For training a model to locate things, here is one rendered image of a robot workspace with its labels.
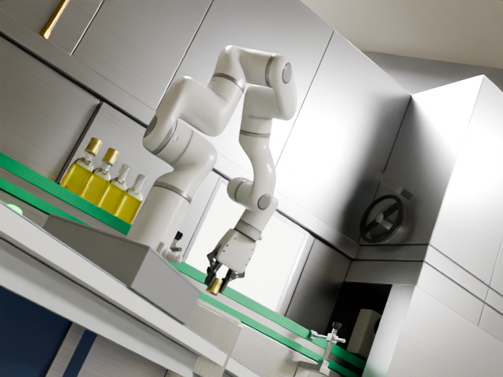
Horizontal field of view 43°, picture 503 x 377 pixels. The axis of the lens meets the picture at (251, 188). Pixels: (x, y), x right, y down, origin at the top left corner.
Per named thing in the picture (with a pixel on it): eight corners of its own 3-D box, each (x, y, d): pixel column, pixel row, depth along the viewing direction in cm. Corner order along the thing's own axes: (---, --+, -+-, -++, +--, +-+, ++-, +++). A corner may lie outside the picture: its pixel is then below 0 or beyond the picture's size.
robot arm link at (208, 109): (249, 92, 149) (194, 52, 143) (206, 179, 142) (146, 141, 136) (231, 101, 157) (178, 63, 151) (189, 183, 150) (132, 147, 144)
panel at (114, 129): (272, 317, 229) (305, 233, 240) (276, 318, 227) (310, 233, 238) (49, 196, 191) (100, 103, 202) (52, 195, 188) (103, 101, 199)
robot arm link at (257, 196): (233, 127, 171) (222, 202, 176) (262, 138, 161) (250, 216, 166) (258, 128, 176) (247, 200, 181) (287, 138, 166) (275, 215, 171)
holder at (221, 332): (184, 342, 187) (194, 317, 190) (230, 354, 164) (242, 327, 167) (135, 319, 180) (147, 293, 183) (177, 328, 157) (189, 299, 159)
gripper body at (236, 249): (254, 236, 184) (233, 270, 183) (227, 220, 179) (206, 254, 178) (266, 243, 177) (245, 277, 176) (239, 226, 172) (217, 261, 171)
